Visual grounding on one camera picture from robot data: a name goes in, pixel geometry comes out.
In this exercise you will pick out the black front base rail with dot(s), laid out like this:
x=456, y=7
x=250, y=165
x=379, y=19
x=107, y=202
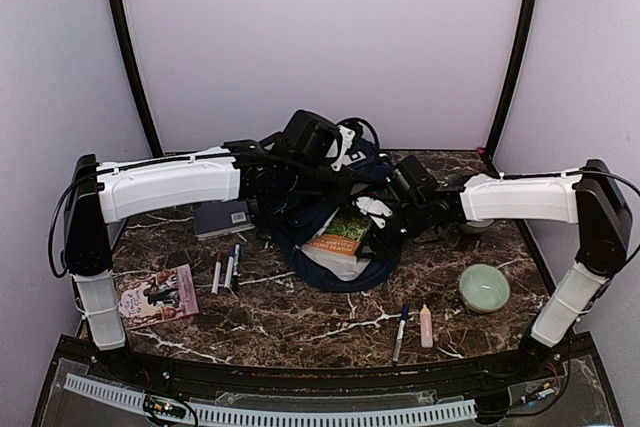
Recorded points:
x=188, y=363

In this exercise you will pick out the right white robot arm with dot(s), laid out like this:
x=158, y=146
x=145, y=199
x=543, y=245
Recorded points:
x=413, y=201

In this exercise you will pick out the far green ceramic bowl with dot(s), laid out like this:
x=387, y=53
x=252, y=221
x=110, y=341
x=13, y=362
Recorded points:
x=475, y=227

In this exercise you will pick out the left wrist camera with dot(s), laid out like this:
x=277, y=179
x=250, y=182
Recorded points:
x=342, y=152

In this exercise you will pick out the black frame post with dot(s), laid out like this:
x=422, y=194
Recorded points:
x=118, y=13
x=525, y=17

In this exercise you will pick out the left black frame post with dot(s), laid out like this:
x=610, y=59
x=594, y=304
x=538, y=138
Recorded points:
x=118, y=13

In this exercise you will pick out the right black frame post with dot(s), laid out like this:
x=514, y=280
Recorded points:
x=525, y=17

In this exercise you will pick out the pink highlighter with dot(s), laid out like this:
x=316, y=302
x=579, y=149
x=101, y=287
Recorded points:
x=426, y=333

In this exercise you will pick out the white slotted cable duct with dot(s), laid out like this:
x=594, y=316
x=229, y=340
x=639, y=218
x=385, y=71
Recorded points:
x=191, y=413

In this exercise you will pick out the dark blue hardcover book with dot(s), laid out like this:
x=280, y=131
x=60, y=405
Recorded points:
x=215, y=219

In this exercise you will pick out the near green ceramic bowl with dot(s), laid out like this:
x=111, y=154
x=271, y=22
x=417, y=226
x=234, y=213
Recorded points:
x=483, y=288

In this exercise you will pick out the blue pen near front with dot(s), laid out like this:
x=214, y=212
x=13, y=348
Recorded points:
x=400, y=334

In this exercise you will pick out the blue cap marker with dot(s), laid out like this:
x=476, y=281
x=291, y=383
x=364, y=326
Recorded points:
x=229, y=270

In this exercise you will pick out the green ceramic bowl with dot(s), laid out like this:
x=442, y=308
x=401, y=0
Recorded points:
x=483, y=288
x=475, y=227

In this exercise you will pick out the red cap marker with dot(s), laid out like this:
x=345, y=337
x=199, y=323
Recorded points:
x=217, y=274

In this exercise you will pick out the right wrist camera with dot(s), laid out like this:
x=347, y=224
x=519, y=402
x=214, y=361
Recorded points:
x=377, y=210

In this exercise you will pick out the orange treehouse book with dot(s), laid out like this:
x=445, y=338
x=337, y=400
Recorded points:
x=342, y=235

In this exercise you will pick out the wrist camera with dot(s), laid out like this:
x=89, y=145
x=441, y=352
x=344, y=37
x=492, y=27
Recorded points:
x=342, y=152
x=377, y=210

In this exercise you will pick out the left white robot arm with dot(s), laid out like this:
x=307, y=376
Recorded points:
x=101, y=194

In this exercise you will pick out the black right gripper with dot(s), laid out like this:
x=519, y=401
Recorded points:
x=386, y=249

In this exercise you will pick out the pink cover book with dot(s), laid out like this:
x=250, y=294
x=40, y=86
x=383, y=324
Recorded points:
x=152, y=298

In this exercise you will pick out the navy blue student backpack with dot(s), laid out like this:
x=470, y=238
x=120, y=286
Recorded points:
x=297, y=193

